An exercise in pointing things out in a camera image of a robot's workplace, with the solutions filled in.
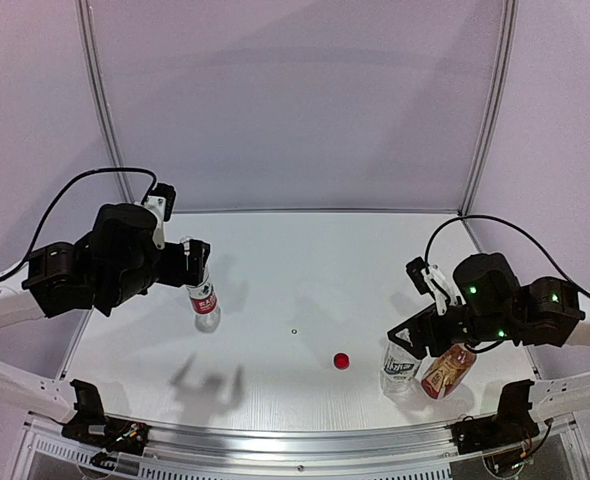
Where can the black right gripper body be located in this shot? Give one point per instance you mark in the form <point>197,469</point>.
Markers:
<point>426,331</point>

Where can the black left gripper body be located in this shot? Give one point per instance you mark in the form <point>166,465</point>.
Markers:
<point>191,262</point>

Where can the clear bottle red label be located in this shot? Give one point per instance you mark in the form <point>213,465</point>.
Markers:
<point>205,305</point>

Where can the clear bottle green blue label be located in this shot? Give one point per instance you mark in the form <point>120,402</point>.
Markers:
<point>398,370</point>

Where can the red bottle cap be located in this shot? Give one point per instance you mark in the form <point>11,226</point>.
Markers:
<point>341,361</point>

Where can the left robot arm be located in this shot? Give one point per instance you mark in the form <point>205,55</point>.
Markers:
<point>123,255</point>

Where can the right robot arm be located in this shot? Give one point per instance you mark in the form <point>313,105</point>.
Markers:
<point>491,306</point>

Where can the amber tea bottle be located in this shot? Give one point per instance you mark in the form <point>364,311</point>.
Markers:
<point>447,372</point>

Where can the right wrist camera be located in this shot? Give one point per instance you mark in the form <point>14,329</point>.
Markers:
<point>429,279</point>

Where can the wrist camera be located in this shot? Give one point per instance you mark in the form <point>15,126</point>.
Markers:
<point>160,202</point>
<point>429,279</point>

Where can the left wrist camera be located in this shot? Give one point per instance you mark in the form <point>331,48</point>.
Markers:
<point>160,202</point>

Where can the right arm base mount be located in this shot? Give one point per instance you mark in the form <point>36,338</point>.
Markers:
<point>510,424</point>

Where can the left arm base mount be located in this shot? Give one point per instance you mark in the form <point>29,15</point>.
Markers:
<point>91,426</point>

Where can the aluminium front rail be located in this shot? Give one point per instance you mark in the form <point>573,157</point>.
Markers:
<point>174,452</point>

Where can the left aluminium frame post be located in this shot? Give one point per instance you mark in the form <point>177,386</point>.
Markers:
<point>92,60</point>

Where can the aluminium frame post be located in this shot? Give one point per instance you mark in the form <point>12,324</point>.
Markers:
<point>493,104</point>
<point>92,60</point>

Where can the right aluminium frame post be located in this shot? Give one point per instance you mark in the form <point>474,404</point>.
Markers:
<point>493,104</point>

